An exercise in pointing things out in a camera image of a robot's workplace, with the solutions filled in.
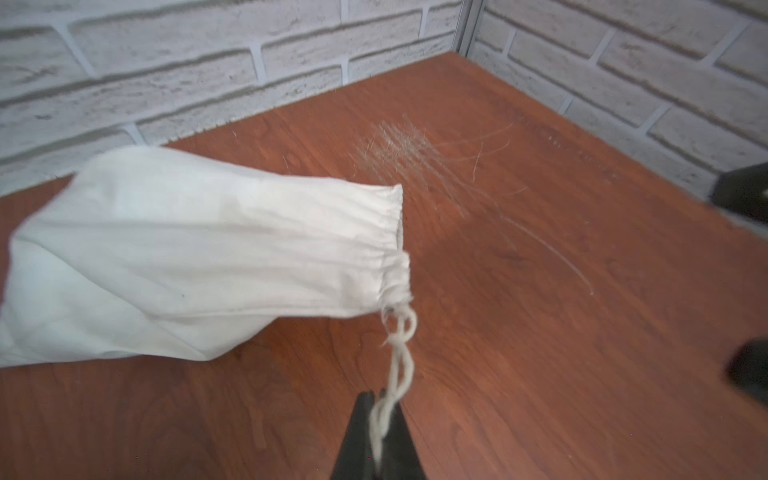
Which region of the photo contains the right corner aluminium post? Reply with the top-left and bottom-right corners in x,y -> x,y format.
453,0 -> 485,57

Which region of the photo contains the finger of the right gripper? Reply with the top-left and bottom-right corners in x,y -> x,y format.
725,338 -> 768,405
709,163 -> 768,224

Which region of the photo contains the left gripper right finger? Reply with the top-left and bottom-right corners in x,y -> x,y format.
376,403 -> 427,480

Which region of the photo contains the cream cloth soil bag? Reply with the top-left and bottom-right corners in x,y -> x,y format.
1,146 -> 418,468

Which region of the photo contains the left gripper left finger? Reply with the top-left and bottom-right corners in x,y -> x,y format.
330,391 -> 376,480

